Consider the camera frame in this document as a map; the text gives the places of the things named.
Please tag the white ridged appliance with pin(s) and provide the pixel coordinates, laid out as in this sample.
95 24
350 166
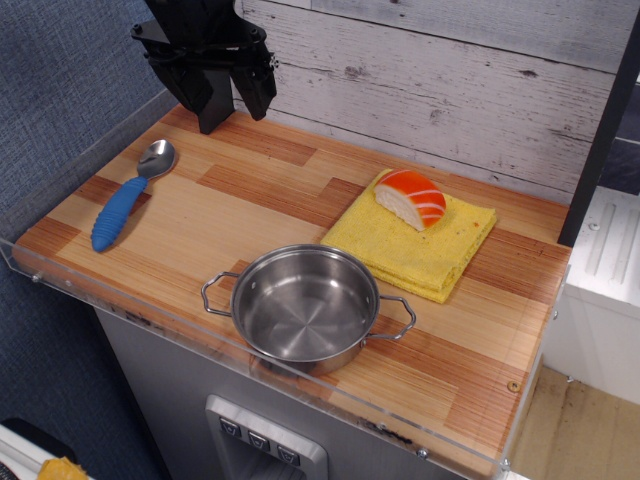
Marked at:
593 336

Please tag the yellow folded cloth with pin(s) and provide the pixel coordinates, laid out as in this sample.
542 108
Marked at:
427 263

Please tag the stainless steel pot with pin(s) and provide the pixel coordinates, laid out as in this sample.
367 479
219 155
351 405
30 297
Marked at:
309 307

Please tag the salmon nigiri sushi toy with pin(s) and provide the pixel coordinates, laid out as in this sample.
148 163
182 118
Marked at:
412 197

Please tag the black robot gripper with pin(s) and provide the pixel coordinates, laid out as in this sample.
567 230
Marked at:
210 32

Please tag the black right vertical post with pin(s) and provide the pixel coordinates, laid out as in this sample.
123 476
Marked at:
609 123

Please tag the blue handled metal spoon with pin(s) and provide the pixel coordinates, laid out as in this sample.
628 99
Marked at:
156 160

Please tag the yellow object at corner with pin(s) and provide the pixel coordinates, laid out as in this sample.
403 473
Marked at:
61 469

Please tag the clear acrylic table guard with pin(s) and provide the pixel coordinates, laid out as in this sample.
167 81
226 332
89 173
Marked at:
449 377

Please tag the grey cabinet with buttons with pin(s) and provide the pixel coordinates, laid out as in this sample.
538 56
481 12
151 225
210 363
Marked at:
215 417

